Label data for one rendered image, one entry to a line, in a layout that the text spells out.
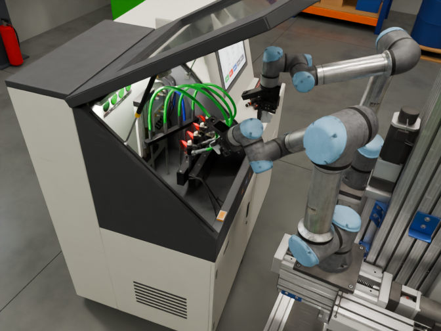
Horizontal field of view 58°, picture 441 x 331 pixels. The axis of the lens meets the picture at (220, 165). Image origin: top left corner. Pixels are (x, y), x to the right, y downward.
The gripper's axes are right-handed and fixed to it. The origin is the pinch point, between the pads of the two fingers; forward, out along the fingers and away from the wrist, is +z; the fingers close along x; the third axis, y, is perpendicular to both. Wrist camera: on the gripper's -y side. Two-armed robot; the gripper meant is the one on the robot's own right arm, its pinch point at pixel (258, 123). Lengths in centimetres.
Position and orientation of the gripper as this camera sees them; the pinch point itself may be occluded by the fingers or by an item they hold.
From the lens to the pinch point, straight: 181.0
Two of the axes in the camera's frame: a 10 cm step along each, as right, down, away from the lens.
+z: -0.4, 7.7, 6.4
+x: 3.2, -5.9, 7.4
